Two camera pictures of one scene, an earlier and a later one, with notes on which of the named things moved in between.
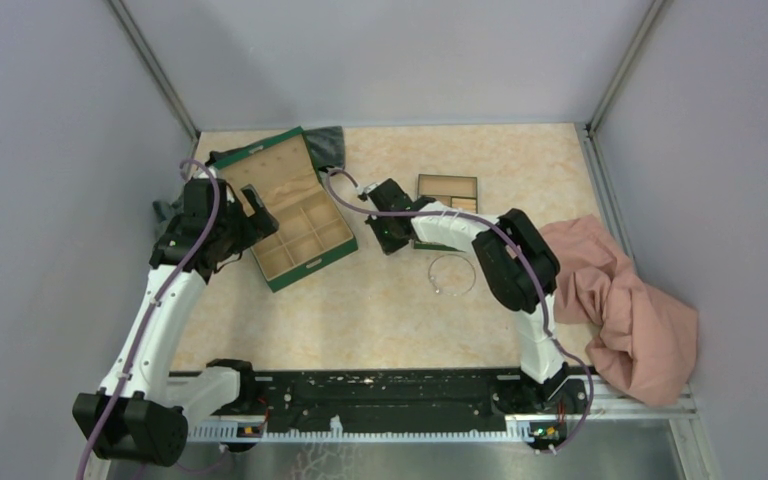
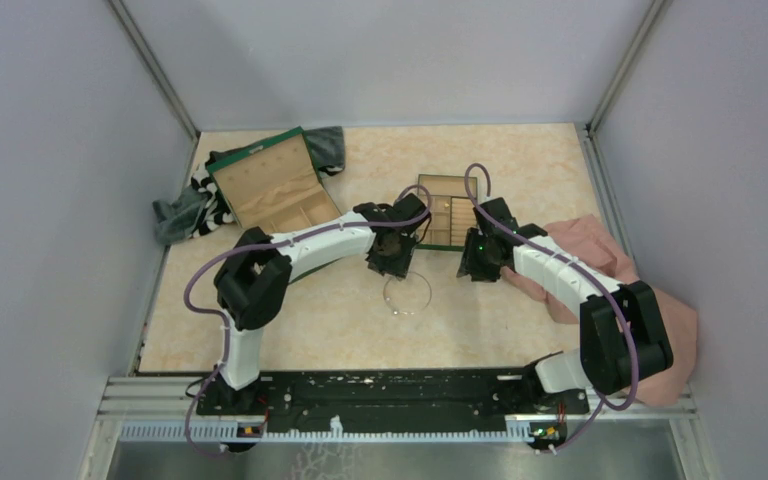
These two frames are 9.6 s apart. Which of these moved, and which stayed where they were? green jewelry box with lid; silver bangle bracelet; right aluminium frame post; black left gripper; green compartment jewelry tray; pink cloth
Moved: black left gripper; silver bangle bracelet
Stayed: pink cloth; green compartment jewelry tray; green jewelry box with lid; right aluminium frame post
